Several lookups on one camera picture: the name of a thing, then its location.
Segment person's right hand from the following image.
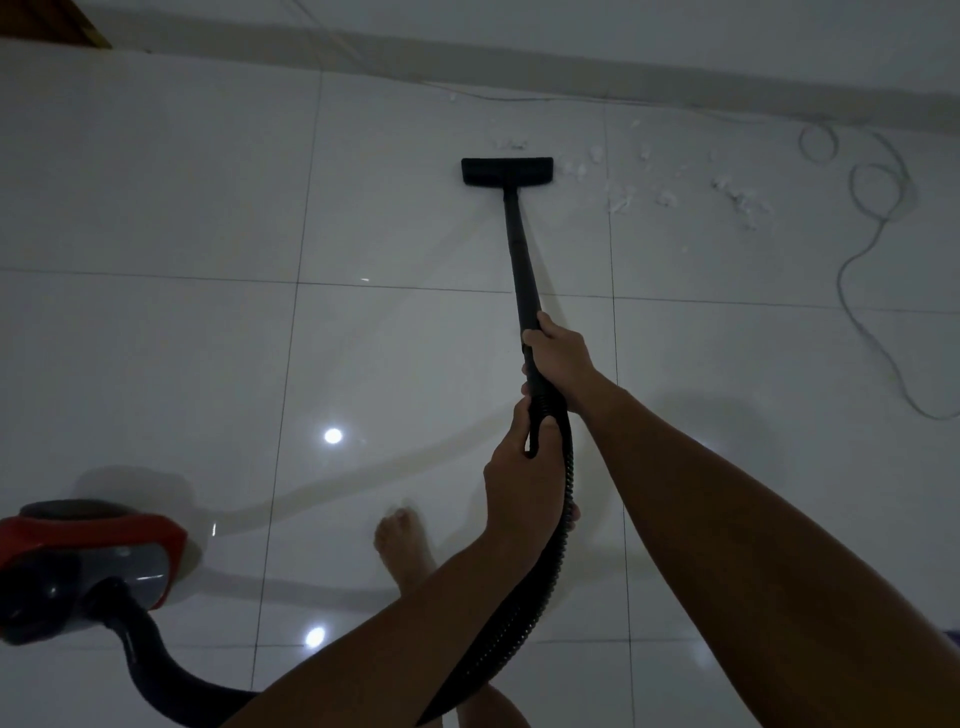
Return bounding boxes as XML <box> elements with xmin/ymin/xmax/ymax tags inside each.
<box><xmin>521</xmin><ymin>311</ymin><xmax>601</xmax><ymax>414</ymax></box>

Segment person's left hand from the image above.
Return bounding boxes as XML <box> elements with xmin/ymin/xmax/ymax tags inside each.
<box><xmin>483</xmin><ymin>397</ymin><xmax>581</xmax><ymax>553</ymax></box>

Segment red and black vacuum cleaner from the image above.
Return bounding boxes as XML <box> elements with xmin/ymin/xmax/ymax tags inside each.
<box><xmin>0</xmin><ymin>155</ymin><xmax>577</xmax><ymax>728</ymax></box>

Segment person's left forearm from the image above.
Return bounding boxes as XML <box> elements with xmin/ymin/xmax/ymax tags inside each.
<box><xmin>224</xmin><ymin>524</ymin><xmax>541</xmax><ymax>728</ymax></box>

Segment person's right forearm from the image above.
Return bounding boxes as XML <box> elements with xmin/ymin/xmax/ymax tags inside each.
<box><xmin>581</xmin><ymin>382</ymin><xmax>960</xmax><ymax>728</ymax></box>

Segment person's left leg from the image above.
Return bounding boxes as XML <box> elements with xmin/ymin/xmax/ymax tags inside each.
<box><xmin>373</xmin><ymin>507</ymin><xmax>438</xmax><ymax>598</ymax></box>

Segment person's leg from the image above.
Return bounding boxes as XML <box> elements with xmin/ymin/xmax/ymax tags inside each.
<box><xmin>457</xmin><ymin>683</ymin><xmax>530</xmax><ymax>728</ymax></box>
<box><xmin>373</xmin><ymin>507</ymin><xmax>438</xmax><ymax>598</ymax></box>

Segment person's right leg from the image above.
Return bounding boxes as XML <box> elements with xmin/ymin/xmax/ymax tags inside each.
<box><xmin>457</xmin><ymin>683</ymin><xmax>530</xmax><ymax>728</ymax></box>

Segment scattered white paper scraps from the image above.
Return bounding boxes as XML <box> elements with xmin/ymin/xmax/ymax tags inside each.
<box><xmin>449</xmin><ymin>89</ymin><xmax>774</xmax><ymax>230</ymax></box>

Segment brown wooden door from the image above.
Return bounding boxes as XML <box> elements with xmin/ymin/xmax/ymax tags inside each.
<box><xmin>0</xmin><ymin>0</ymin><xmax>114</xmax><ymax>50</ymax></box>

